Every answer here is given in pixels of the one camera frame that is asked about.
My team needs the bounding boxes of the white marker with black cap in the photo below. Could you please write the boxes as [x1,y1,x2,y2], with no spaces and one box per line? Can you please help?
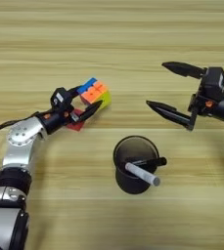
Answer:
[124,161,161,188]

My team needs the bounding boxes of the multicolour puzzle cube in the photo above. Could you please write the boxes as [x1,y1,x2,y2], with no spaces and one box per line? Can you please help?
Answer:
[76,76,112,110]

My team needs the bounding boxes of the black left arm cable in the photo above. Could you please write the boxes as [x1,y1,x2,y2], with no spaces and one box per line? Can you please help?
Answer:
[0,111,41,174]

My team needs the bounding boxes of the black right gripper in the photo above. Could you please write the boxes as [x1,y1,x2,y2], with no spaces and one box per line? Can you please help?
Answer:
[145,61,224,132]

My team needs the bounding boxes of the red cube block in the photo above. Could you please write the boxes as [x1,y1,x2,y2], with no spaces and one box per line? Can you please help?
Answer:
[65,107,89,133]

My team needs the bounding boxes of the labelled black box gripper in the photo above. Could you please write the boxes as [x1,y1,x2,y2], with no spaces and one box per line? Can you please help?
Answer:
[50,87,73,111]
[201,66,224,102]

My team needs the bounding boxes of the labelled black box right gripper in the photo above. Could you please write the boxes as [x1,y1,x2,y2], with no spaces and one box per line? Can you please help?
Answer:
[201,66,224,102]

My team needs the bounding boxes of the labelled black box left gripper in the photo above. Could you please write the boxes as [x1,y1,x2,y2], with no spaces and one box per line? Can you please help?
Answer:
[50,87,73,111]

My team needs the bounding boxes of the black mesh pen cup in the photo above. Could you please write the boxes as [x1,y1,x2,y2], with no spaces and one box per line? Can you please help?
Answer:
[112,135,160,195]

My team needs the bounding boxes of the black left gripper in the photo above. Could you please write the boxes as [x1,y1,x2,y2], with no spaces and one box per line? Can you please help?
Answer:
[34,85,104,135]

